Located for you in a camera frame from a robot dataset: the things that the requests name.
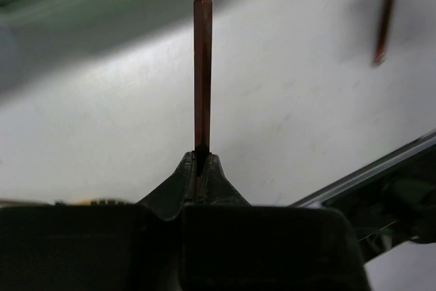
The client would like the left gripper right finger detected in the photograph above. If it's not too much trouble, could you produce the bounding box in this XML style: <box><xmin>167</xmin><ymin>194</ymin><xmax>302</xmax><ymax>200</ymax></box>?
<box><xmin>180</xmin><ymin>155</ymin><xmax>370</xmax><ymax>290</ymax></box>

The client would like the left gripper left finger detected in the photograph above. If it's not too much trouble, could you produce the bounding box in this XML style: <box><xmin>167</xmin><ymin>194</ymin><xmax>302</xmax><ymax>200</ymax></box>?
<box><xmin>1</xmin><ymin>152</ymin><xmax>196</xmax><ymax>290</ymax></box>

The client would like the large brown hex key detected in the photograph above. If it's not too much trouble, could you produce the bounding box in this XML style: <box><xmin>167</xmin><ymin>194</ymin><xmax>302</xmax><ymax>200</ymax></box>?
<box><xmin>373</xmin><ymin>0</ymin><xmax>395</xmax><ymax>66</ymax></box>

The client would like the small brown hex key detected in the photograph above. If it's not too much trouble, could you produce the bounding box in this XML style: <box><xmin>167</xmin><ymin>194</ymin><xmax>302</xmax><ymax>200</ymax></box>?
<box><xmin>193</xmin><ymin>0</ymin><xmax>213</xmax><ymax>199</ymax></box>

